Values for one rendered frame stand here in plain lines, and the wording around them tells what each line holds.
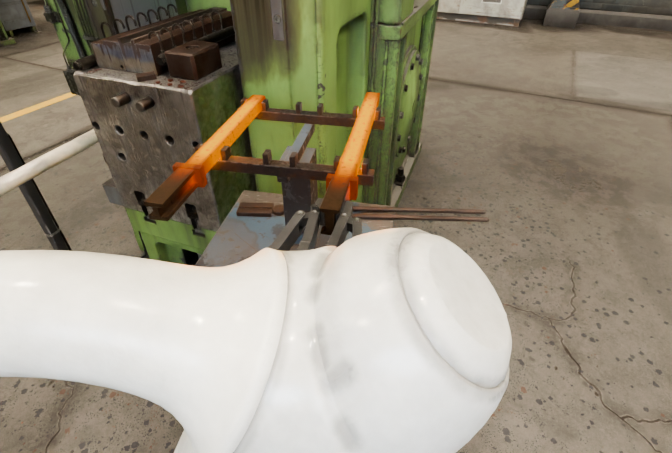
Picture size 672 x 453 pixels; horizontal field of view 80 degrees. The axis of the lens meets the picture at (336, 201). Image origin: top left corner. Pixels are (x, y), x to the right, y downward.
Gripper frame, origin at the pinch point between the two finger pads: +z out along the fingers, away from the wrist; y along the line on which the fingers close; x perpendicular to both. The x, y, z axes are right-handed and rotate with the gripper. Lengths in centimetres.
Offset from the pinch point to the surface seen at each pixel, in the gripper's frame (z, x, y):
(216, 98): 48, -7, -42
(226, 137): 13.8, 1.0, -22.4
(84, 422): -2, -93, -78
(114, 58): 49, 1, -70
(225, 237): 17.0, -26.2, -28.7
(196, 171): 2.2, 1.1, -22.1
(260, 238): 18.2, -26.2, -20.9
